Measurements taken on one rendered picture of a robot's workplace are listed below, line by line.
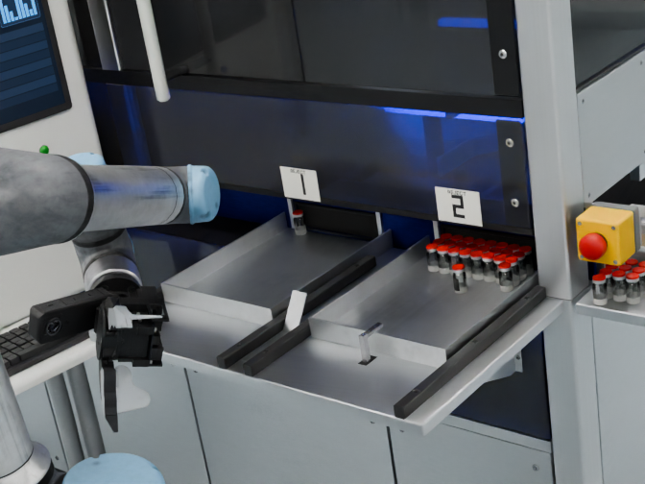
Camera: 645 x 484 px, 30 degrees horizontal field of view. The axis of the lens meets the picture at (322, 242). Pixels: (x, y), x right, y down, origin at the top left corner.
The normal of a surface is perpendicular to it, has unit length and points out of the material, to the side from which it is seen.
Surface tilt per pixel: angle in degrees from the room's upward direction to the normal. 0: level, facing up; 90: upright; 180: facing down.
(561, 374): 90
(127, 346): 98
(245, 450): 90
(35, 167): 48
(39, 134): 90
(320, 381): 0
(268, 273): 0
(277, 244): 0
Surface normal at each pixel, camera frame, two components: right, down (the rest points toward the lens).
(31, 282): 0.67, 0.20
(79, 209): 0.89, 0.22
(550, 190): -0.62, 0.39
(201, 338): -0.14, -0.91
